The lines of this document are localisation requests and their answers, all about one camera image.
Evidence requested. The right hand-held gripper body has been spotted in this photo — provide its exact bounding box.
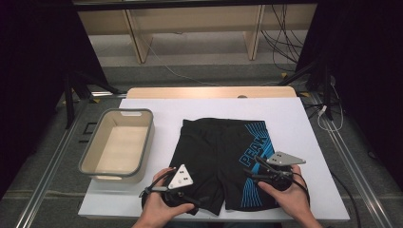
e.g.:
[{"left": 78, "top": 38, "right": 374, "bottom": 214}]
[{"left": 261, "top": 151, "right": 307, "bottom": 192}]

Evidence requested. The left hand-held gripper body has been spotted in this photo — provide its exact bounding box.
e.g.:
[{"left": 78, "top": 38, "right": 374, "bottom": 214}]
[{"left": 162, "top": 163, "right": 200, "bottom": 209}]

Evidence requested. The black swim shorts blue print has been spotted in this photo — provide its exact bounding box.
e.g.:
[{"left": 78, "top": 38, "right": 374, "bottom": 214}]
[{"left": 169, "top": 117, "right": 282, "bottom": 217}]

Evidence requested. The beige storage bin grey rim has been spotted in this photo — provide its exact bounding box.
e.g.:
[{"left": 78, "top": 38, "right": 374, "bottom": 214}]
[{"left": 78, "top": 107, "right": 156, "bottom": 184}]

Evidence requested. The person's left hand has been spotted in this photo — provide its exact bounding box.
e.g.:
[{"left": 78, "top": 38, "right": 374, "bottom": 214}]
[{"left": 142, "top": 166, "right": 196, "bottom": 224}]

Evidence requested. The person's right hand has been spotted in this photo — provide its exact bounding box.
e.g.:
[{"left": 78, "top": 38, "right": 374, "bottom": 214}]
[{"left": 257, "top": 164, "right": 314, "bottom": 220}]

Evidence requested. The grey gripper plug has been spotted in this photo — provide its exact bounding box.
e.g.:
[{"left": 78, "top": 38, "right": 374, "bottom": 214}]
[{"left": 144, "top": 185, "right": 169, "bottom": 194}]

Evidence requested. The black tripod stand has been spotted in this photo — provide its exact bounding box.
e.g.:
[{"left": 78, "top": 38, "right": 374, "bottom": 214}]
[
  {"left": 61, "top": 70, "right": 123, "bottom": 129},
  {"left": 278, "top": 58, "right": 336, "bottom": 122}
]

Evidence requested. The wooden shelf unit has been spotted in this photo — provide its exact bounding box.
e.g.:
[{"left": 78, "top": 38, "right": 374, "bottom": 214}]
[{"left": 77, "top": 3, "right": 317, "bottom": 65}]

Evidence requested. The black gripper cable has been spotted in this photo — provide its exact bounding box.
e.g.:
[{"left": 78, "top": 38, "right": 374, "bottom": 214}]
[
  {"left": 139, "top": 167, "right": 177, "bottom": 207},
  {"left": 253, "top": 155, "right": 312, "bottom": 207}
]

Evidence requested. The white cable with plug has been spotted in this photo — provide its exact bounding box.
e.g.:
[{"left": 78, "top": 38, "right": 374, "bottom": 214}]
[{"left": 317, "top": 75, "right": 345, "bottom": 132}]

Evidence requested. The aluminium floor rail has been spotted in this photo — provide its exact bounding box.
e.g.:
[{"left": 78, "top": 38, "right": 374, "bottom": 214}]
[
  {"left": 308, "top": 93, "right": 395, "bottom": 228},
  {"left": 13, "top": 94, "right": 93, "bottom": 228}
]

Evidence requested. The black floor cable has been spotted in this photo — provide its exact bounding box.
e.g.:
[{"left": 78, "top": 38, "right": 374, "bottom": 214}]
[{"left": 329, "top": 170, "right": 362, "bottom": 228}]

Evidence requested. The short aluminium cross rail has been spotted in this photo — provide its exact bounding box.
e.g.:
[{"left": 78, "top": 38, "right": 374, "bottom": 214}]
[{"left": 90, "top": 90, "right": 127, "bottom": 98}]

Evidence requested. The white floor cable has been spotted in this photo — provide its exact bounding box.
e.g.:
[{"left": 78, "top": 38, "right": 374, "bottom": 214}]
[{"left": 137, "top": 29, "right": 222, "bottom": 87}]

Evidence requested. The black cable bundle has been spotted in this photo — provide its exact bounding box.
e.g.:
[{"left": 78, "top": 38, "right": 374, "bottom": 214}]
[{"left": 259, "top": 4, "right": 305, "bottom": 72}]

